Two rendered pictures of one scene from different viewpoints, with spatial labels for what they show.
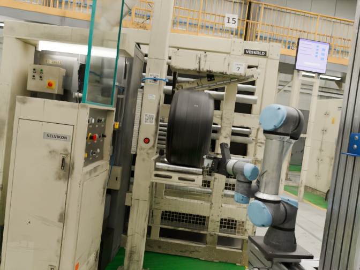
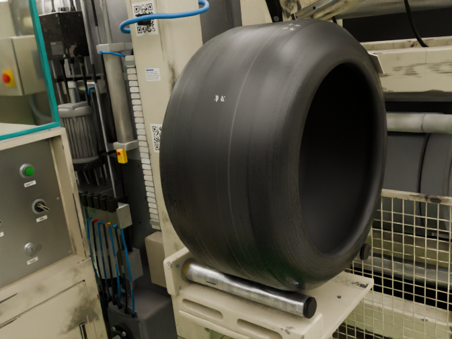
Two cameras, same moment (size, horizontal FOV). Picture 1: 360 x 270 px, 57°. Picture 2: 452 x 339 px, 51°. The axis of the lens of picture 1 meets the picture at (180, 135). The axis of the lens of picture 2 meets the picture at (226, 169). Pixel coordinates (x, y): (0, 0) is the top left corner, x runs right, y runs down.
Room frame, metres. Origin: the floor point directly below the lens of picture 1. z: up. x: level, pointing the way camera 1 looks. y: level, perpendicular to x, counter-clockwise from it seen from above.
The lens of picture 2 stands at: (1.57, -0.59, 1.46)
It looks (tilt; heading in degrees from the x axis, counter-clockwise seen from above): 16 degrees down; 37
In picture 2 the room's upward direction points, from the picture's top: 6 degrees counter-clockwise
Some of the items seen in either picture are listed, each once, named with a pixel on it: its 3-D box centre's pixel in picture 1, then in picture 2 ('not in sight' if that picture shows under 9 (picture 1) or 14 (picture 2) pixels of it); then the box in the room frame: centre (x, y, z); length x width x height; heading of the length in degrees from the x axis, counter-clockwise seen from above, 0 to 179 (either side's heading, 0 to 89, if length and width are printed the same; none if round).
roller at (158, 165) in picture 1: (178, 167); (243, 286); (2.34, -0.02, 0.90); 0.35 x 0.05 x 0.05; 87
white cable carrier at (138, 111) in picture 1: (137, 121); (151, 144); (2.45, 0.32, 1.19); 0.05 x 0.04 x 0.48; 177
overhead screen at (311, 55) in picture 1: (312, 56); not in sight; (5.92, -2.13, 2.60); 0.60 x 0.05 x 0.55; 102
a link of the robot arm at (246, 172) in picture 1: (245, 171); not in sight; (1.58, -0.33, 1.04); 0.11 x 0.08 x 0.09; 37
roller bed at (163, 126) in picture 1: (159, 139); not in sight; (2.88, 0.17, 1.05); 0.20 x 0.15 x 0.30; 87
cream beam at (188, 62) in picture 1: (208, 65); not in sight; (2.77, -0.17, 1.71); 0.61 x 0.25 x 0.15; 87
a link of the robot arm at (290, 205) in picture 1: (283, 210); not in sight; (1.54, -0.52, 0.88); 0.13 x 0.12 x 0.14; 127
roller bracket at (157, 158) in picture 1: (156, 162); (220, 246); (2.49, 0.15, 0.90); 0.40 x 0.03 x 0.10; 177
